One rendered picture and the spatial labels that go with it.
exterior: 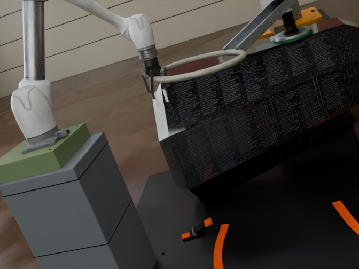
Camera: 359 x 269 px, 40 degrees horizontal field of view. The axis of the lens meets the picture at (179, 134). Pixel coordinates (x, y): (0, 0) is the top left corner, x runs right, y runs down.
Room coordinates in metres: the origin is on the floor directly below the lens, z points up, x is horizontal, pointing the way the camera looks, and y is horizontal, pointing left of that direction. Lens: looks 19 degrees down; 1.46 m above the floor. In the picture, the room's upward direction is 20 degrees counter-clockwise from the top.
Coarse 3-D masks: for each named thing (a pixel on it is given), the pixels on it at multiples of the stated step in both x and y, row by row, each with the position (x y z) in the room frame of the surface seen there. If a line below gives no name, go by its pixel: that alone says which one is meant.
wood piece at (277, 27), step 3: (276, 21) 3.39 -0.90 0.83; (279, 21) 3.35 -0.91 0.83; (282, 21) 3.31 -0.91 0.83; (273, 24) 3.33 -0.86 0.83; (276, 24) 3.30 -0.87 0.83; (279, 24) 3.26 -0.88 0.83; (282, 24) 3.23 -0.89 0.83; (270, 27) 3.33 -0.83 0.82; (273, 27) 3.23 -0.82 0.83; (276, 27) 3.21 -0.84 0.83; (279, 27) 3.21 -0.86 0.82; (282, 27) 3.21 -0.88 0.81; (270, 30) 3.37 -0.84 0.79; (273, 30) 3.24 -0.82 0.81; (276, 30) 3.21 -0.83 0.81; (279, 30) 3.21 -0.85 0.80; (282, 30) 3.21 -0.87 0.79; (273, 33) 3.28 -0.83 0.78; (276, 33) 3.22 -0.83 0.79
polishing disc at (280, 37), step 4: (300, 28) 2.73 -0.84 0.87; (304, 28) 2.70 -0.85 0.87; (308, 28) 2.66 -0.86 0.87; (280, 32) 2.82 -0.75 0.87; (284, 32) 2.78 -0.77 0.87; (296, 32) 2.67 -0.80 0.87; (300, 32) 2.64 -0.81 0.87; (304, 32) 2.62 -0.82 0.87; (276, 36) 2.75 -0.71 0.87; (280, 36) 2.71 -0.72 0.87; (284, 36) 2.68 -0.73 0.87; (288, 36) 2.64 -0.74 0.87; (292, 36) 2.62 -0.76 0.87; (296, 36) 2.61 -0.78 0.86; (276, 40) 2.69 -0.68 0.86; (280, 40) 2.66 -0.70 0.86; (284, 40) 2.64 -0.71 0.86
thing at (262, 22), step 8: (288, 0) 2.66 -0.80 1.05; (296, 0) 2.68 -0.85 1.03; (264, 8) 2.73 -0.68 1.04; (272, 8) 2.74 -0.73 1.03; (280, 8) 2.63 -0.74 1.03; (288, 8) 2.65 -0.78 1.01; (256, 16) 2.69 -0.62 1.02; (264, 16) 2.71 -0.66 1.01; (272, 16) 2.60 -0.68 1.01; (280, 16) 2.62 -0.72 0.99; (248, 24) 2.66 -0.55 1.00; (256, 24) 2.68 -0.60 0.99; (264, 24) 2.57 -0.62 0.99; (272, 24) 2.59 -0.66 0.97; (240, 32) 2.63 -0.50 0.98; (248, 32) 2.65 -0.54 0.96; (256, 32) 2.54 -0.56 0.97; (264, 32) 2.56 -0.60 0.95; (232, 40) 2.60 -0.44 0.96; (240, 40) 2.62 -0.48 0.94; (248, 40) 2.51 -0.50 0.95; (224, 48) 2.57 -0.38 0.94; (232, 48) 2.59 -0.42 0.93; (240, 48) 2.48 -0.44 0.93
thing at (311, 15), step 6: (306, 12) 3.59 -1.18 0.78; (312, 12) 3.51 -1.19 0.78; (318, 12) 3.43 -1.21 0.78; (300, 18) 3.46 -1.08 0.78; (306, 18) 3.38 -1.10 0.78; (312, 18) 3.32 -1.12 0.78; (318, 18) 3.26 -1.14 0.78; (300, 24) 3.28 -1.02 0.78; (306, 24) 3.27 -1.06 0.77; (264, 36) 3.34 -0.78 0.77; (270, 36) 3.33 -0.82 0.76
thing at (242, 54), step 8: (200, 56) 2.64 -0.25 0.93; (208, 56) 2.63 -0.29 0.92; (216, 56) 2.61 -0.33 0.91; (240, 56) 2.28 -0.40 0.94; (176, 64) 2.62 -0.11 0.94; (184, 64) 2.64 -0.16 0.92; (224, 64) 2.21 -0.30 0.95; (232, 64) 2.22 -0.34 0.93; (160, 72) 2.53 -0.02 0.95; (192, 72) 2.20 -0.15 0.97; (200, 72) 2.19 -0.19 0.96; (208, 72) 2.18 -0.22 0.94; (160, 80) 2.29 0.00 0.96; (168, 80) 2.25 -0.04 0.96; (176, 80) 2.22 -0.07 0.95; (184, 80) 2.22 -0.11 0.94
